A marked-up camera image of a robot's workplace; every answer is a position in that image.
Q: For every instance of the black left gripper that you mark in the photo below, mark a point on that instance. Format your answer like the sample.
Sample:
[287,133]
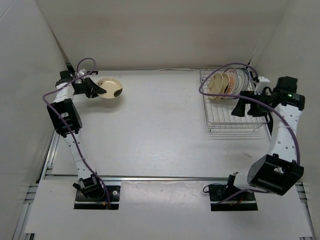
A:
[93,89]

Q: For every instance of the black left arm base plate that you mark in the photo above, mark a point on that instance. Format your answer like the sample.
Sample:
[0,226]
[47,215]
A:
[99,201]

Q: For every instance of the white plate with green rings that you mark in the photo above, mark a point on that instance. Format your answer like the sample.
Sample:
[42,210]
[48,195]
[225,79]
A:
[241,80]

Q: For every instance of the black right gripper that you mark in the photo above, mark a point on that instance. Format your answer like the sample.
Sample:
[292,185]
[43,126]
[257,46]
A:
[239,110]

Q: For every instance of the white plate with orange sunburst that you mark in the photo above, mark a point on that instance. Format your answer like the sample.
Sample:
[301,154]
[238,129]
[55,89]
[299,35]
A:
[232,82]

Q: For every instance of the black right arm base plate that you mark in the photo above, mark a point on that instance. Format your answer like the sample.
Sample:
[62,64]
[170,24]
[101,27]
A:
[229,199]

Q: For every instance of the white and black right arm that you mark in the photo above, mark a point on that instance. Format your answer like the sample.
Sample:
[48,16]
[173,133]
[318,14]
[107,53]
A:
[279,169]

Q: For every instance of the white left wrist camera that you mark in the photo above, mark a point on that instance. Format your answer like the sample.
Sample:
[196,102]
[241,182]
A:
[81,73]

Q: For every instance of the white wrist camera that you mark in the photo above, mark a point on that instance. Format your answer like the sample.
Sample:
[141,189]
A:
[81,73]
[262,82]

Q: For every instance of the cream bowl with green spot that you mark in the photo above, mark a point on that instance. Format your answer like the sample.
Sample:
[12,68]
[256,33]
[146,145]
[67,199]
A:
[225,83]

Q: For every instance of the white plate with green band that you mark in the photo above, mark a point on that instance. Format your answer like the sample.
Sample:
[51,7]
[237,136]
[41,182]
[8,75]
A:
[247,79]

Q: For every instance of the cream bowl with red stamp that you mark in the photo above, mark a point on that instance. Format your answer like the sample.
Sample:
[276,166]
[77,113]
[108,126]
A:
[215,84]

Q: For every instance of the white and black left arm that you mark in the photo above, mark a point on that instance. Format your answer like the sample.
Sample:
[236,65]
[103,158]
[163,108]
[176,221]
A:
[67,123]

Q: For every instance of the aluminium table frame rail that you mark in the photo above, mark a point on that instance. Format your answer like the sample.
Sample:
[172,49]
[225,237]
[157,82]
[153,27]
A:
[153,141]

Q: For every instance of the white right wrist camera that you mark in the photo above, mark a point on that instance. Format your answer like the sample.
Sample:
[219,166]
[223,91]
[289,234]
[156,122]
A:
[262,82]

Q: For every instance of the cream bowl with black calligraphy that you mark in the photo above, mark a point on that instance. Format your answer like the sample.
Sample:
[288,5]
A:
[112,87]

